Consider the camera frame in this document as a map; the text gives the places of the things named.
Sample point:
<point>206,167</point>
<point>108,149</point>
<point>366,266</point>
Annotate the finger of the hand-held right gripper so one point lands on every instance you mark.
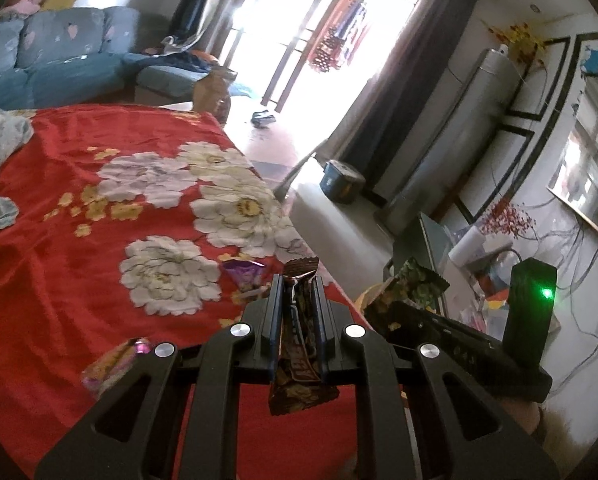
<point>404,320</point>

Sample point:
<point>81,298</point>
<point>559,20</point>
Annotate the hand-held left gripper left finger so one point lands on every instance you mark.
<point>278,320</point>

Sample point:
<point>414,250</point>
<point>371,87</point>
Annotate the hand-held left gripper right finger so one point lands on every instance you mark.
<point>320,320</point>

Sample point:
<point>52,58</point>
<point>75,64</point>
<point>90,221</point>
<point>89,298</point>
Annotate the green snack wrapper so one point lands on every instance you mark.
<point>419,280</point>

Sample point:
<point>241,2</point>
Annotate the brown snack wrapper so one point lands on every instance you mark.
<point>299,390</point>

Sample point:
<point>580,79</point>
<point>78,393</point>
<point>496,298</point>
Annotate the person's right forearm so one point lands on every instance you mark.
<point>524,420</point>

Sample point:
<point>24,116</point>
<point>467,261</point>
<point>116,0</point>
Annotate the purple snack wrapper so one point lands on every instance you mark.
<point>244,275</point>

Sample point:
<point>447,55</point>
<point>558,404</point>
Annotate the white paper roll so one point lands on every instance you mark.
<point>465,247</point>

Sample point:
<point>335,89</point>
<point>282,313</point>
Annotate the red artificial flowers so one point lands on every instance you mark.
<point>509,217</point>

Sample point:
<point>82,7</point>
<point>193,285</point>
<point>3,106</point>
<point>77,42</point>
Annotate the blue storage stool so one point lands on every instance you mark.
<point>341,182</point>

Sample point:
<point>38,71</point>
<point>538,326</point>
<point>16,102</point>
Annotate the pink yellow snack wrapper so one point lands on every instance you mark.
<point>109,367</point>

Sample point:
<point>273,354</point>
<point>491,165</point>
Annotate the grey standing air conditioner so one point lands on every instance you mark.
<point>454,125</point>

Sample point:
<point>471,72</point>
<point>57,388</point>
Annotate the small dark object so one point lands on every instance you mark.
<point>263,119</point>

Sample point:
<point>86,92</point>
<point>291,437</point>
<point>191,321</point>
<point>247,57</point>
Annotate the red floral blanket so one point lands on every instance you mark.
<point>79,285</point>

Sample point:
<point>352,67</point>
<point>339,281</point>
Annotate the dark grey curtain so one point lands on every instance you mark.
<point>404,85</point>

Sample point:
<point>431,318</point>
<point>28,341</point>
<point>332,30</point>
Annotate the brown paper bag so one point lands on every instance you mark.
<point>211,92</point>

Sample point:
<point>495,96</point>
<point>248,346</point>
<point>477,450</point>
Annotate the yellow artificial flowers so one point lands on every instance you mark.
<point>519,42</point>

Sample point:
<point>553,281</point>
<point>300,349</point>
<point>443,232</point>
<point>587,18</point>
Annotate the hanging colourful clothes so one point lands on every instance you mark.
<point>336,35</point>

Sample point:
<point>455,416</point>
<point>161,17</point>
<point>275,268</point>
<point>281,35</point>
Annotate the dark blue curtain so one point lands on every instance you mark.
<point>199,5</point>

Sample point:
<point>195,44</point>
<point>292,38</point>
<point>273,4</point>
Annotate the blue patterned sofa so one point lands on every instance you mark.
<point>54,45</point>

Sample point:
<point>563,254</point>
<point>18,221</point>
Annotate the wall television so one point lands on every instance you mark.
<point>589,175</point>

